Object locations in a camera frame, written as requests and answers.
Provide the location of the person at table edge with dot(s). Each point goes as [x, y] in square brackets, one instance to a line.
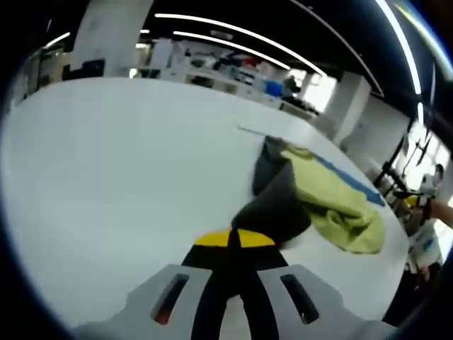
[426, 244]

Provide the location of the black metal frame stand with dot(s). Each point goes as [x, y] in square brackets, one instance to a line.
[393, 177]

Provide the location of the white square pillar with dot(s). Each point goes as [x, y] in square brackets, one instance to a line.
[106, 35]
[354, 110]

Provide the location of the black floor cabinet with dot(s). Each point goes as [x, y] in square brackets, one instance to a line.
[85, 70]

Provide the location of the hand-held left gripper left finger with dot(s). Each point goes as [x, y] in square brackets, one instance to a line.
[166, 297]

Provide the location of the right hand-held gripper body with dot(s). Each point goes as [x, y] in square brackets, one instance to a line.
[429, 184]

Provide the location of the white upright panel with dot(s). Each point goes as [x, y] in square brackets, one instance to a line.
[163, 55]

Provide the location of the long ceiling light strip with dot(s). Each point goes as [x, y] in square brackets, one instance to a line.
[247, 33]
[400, 46]
[233, 46]

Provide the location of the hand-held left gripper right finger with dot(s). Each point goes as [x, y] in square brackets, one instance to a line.
[304, 297]

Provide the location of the ceiling air vent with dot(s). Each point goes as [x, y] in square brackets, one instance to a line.
[221, 33]

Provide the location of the yellow blue black garment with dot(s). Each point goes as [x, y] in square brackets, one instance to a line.
[336, 205]

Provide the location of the white cabinet counter row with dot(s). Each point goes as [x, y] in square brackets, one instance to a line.
[212, 79]

